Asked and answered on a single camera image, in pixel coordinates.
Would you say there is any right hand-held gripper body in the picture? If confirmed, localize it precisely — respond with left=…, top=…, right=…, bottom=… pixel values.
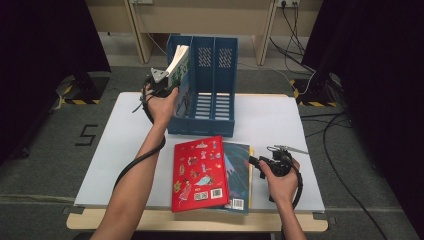
left=266, top=144, right=309, bottom=203

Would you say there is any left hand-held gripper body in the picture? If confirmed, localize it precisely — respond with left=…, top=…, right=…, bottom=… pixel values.
left=143, top=68, right=174, bottom=98

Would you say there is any yellow book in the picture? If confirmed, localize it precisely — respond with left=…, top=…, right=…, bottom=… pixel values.
left=248, top=146, right=255, bottom=209

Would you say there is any teal book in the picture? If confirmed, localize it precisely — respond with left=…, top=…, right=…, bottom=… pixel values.
left=213, top=141, right=252, bottom=215

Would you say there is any white picture book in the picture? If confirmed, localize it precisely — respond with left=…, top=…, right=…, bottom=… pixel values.
left=165, top=44, right=193, bottom=118

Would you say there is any blue file rack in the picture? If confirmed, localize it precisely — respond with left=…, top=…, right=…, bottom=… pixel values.
left=164, top=34, right=239, bottom=138

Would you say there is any red book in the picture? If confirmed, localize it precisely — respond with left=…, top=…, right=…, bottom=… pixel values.
left=170, top=134, right=231, bottom=213

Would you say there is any person's left hand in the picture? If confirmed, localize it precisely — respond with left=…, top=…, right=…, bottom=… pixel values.
left=145, top=87, right=180, bottom=127

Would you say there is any person's right hand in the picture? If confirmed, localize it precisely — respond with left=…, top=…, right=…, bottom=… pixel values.
left=259, top=158, right=301, bottom=207

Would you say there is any white table board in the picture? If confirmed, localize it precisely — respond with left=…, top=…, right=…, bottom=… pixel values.
left=73, top=92, right=326, bottom=213

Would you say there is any stand base with hazard tape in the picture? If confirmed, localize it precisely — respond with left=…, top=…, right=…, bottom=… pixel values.
left=61, top=73, right=111, bottom=106
left=289, top=78, right=338, bottom=108

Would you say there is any beige wooden desk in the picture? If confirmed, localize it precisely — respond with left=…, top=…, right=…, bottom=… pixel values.
left=83, top=0, right=324, bottom=66

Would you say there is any black curtain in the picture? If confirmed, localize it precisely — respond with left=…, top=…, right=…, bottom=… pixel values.
left=301, top=0, right=424, bottom=231
left=0, top=0, right=111, bottom=164

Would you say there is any right hand-held gripper cable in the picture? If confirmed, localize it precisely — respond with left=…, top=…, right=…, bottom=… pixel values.
left=289, top=161, right=304, bottom=210

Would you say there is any black floor cable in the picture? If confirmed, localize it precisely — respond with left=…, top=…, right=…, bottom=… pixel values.
left=299, top=111, right=389, bottom=240

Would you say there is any white floor cable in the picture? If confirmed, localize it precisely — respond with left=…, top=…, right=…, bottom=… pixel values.
left=238, top=62, right=317, bottom=96

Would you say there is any bundle of black wall cables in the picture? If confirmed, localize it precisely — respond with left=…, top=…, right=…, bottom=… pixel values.
left=269, top=1, right=316, bottom=73

